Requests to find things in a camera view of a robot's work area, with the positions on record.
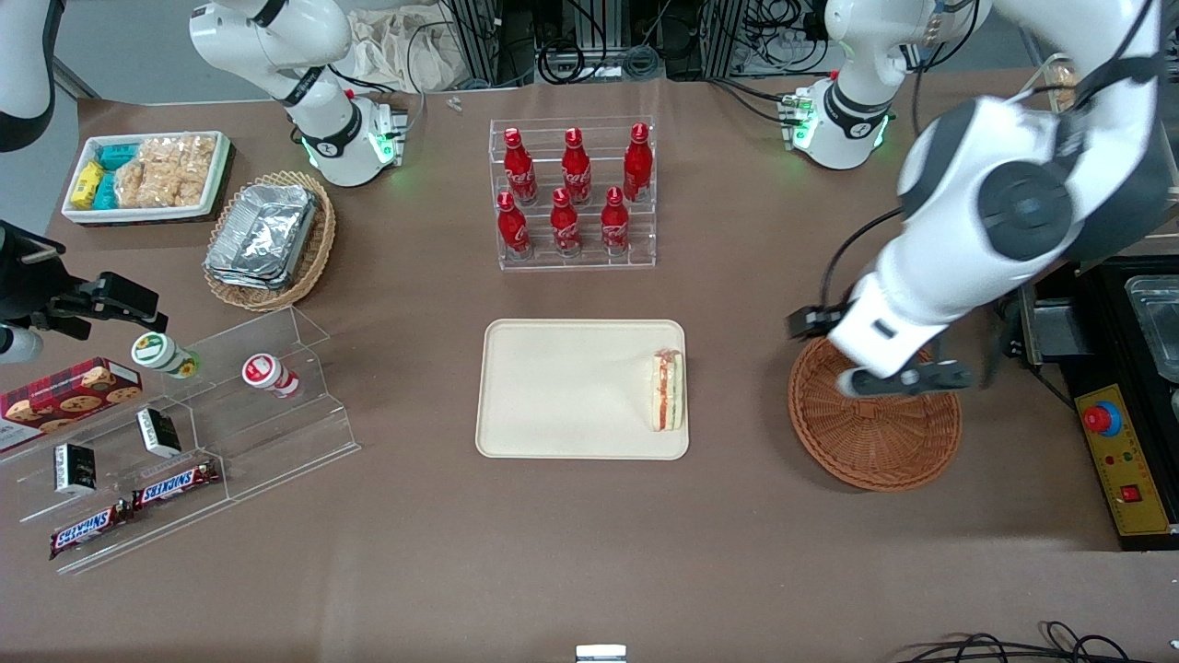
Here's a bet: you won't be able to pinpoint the round brown wicker basket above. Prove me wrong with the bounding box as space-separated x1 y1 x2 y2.
788 335 963 493

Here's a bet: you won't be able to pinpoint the aluminium frame rack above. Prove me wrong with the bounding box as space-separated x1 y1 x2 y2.
440 0 832 86

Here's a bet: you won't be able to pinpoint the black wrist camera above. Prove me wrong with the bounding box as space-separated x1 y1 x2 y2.
785 306 847 344

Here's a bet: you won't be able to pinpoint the white plastic snack bin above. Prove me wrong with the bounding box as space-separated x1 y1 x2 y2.
61 130 232 226

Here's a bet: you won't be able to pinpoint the black fryer appliance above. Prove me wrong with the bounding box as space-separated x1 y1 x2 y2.
1011 252 1179 554

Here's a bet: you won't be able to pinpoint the stacked foil containers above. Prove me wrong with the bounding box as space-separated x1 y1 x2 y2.
204 183 320 292

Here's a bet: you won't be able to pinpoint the clear acrylic bottle rack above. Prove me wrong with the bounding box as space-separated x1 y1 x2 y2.
487 115 658 273

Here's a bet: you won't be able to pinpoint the clear acrylic stepped shelf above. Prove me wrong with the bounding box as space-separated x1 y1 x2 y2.
0 306 362 576

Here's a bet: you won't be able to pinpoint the steel fryer pan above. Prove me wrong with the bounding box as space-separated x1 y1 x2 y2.
1125 273 1179 384

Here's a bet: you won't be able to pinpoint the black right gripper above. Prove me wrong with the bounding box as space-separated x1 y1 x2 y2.
0 219 170 336

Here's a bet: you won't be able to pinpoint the white wire basket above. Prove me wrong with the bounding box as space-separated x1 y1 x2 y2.
1039 52 1090 119

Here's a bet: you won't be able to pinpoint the beige cloth bag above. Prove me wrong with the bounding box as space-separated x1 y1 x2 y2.
344 4 463 94

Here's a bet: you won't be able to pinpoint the red cola bottle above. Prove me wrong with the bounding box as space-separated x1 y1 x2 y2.
601 186 632 256
623 122 654 204
561 128 593 206
496 191 533 260
550 187 583 258
502 127 539 206

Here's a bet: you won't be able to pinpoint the Snickers bar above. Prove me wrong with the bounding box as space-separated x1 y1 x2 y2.
49 501 134 561
131 458 221 511

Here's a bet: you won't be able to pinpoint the triangle sandwich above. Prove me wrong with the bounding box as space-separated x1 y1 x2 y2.
647 348 685 433

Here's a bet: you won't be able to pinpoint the black floor cables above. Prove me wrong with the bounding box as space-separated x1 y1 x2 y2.
896 621 1179 663

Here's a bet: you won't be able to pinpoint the grey metal bracket box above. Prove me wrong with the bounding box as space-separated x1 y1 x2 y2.
1017 298 1098 368

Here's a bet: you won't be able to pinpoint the oval tan wicker basket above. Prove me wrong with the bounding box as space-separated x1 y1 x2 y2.
202 169 337 313

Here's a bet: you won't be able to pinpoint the small black carton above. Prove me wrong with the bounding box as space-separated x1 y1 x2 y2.
53 443 99 496
135 407 183 459

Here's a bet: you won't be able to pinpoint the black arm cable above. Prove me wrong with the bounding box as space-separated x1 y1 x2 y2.
818 206 910 320

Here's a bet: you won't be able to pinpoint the yellow control panel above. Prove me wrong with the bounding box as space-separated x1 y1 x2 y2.
1074 383 1173 539

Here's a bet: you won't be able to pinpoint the green-capped yogurt bottle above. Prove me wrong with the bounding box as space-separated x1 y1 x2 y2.
130 331 202 380

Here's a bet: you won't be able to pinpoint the bagged rice crackers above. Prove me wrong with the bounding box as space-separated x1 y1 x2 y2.
1052 61 1088 113

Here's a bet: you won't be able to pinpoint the red cookie box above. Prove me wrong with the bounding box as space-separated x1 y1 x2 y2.
0 356 145 453

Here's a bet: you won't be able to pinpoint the red-capped yogurt bottle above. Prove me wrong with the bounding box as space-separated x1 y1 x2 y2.
241 353 301 400

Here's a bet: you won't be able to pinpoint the cream plastic tray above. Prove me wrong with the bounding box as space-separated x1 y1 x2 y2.
474 319 691 461

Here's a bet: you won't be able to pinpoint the large rice cracker bag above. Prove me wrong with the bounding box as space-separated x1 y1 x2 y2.
114 134 218 210

